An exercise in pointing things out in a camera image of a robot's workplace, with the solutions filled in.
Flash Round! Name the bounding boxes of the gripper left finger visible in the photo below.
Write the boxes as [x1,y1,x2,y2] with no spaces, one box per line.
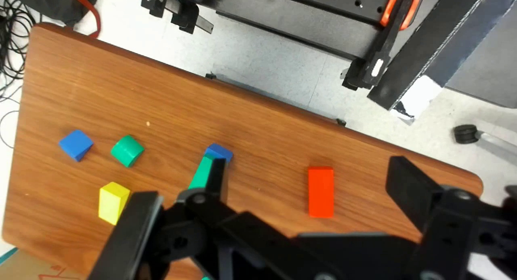
[87,158,336,280]

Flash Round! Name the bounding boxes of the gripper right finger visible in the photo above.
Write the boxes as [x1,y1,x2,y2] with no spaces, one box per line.
[386,156,517,280]

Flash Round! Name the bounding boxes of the long green block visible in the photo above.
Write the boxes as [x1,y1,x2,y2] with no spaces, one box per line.
[188,156,214,190]

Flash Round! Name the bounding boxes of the small blue block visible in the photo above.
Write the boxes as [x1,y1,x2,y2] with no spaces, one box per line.
[204,143,233,163]

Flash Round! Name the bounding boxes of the office chair base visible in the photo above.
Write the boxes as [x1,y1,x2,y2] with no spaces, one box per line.
[453,124,517,166]

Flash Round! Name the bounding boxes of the yellow block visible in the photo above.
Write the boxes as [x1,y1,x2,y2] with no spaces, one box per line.
[98,182,131,226]

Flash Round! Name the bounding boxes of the green cylinder block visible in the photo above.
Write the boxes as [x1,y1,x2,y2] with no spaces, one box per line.
[111,135,145,168]

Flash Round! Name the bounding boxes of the orange rectangular block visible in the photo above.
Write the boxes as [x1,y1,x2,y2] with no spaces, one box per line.
[308,166,335,219]

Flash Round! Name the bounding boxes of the large blue block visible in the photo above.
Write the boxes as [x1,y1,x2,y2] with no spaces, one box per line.
[59,129,94,162]

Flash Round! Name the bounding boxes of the grey panel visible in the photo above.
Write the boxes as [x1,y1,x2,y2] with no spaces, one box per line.
[444,1,517,109]

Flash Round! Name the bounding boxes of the black board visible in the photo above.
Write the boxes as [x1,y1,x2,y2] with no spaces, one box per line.
[367,0,515,111]

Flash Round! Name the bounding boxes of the cardboard box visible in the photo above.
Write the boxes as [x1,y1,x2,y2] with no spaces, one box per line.
[0,248,55,280]

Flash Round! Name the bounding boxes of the black clamp with metal bar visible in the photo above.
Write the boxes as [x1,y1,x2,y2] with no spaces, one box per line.
[141,0,214,34]

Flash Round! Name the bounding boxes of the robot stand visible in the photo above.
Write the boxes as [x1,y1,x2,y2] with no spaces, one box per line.
[166,0,425,62]

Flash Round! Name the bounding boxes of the black bag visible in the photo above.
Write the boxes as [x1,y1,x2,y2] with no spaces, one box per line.
[2,0,102,27]

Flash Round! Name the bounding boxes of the black clamp with orange handle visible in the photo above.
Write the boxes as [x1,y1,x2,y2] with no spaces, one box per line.
[341,0,421,91]

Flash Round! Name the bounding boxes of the red cable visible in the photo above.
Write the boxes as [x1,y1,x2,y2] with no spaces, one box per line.
[68,0,101,39]

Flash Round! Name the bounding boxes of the bundle of black cables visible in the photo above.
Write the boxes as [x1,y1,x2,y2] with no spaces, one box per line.
[0,0,39,150]

